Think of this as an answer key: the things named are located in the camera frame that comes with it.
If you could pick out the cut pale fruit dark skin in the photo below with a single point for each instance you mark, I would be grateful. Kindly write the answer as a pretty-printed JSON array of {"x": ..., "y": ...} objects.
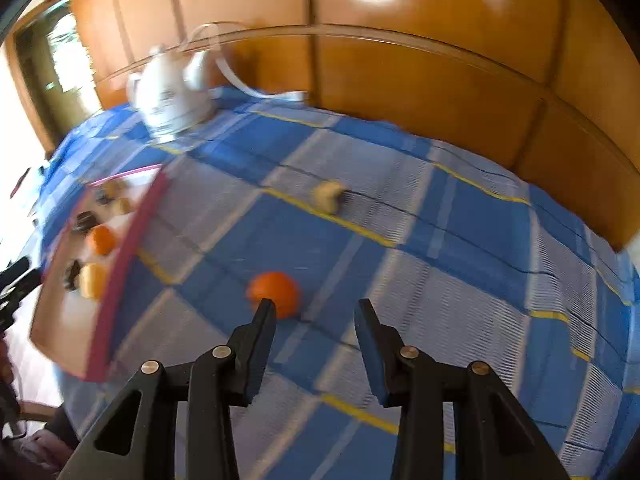
[{"x": 108, "y": 191}]

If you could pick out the wooden door with glass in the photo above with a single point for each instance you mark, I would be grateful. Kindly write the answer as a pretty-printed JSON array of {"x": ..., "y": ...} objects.
[{"x": 52, "y": 71}]

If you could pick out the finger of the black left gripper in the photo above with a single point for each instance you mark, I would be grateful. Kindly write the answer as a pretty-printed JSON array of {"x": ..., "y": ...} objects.
[{"x": 18, "y": 280}]

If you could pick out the dark brown passion fruit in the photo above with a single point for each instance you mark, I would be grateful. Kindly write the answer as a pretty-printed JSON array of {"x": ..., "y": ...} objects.
[{"x": 85, "y": 221}]

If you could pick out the yellow fruit piece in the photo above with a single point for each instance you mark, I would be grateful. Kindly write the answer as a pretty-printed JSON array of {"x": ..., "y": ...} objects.
[{"x": 92, "y": 281}]

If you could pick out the blue plaid tablecloth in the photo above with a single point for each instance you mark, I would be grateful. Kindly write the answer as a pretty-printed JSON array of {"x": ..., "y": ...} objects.
[{"x": 465, "y": 259}]

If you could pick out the white ceramic electric kettle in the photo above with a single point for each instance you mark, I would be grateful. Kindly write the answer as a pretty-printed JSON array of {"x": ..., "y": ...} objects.
[{"x": 171, "y": 92}]

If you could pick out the white pink-rimmed tray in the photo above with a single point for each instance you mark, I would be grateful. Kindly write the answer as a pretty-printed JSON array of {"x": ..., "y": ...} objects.
[{"x": 74, "y": 332}]

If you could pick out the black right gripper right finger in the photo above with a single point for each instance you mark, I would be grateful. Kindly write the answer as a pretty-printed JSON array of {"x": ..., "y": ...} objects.
[{"x": 494, "y": 437}]

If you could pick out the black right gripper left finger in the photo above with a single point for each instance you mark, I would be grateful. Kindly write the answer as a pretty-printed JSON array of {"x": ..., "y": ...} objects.
[{"x": 135, "y": 437}]

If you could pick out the orange tangerine with stem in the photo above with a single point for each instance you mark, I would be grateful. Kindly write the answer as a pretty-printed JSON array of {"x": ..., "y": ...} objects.
[{"x": 101, "y": 240}]

